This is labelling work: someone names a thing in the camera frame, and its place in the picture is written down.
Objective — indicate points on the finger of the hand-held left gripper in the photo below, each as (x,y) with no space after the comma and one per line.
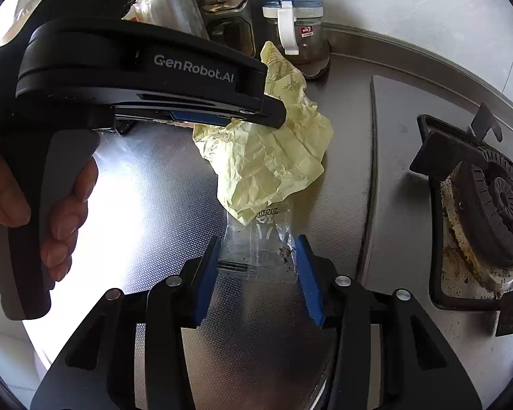
(269,113)

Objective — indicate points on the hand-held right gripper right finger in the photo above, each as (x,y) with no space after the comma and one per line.
(310,282)

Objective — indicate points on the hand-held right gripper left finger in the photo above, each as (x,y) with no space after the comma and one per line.
(205,282)

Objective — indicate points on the yellow plastic bag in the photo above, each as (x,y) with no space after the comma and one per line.
(265,158)

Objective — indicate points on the person's left hand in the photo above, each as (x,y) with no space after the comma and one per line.
(4,192)

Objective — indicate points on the glass jar with white latch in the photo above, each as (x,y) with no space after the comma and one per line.
(308,38)

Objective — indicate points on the square glass seasoning bottle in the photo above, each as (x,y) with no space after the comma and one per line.
(228,30)

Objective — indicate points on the clear glass bottle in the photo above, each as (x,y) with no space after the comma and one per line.
(181,0)

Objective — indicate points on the steel gas stove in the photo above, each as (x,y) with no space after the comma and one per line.
(393,158)

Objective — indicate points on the gas stove burner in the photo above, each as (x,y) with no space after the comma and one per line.
(427,153)

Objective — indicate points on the black gas burner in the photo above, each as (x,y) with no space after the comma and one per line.
(496,205)

